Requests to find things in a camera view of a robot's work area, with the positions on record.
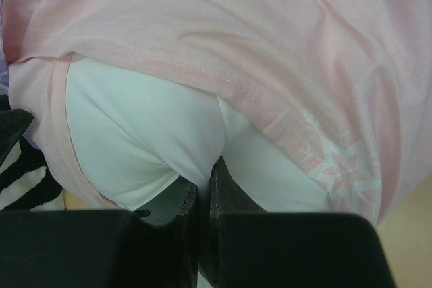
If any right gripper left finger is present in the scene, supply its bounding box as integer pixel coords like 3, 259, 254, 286
136, 177, 199, 287

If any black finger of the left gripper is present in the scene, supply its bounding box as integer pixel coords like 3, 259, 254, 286
0, 109, 33, 165

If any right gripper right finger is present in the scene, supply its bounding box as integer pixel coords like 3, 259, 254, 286
198, 157, 265, 287

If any white pillow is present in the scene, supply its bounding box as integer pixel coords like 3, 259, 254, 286
65, 55, 331, 212

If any purple pink princess pillowcase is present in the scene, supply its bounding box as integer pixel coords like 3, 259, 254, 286
1, 0, 431, 224

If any zebra striped pillow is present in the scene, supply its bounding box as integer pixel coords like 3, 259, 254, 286
0, 0, 68, 213

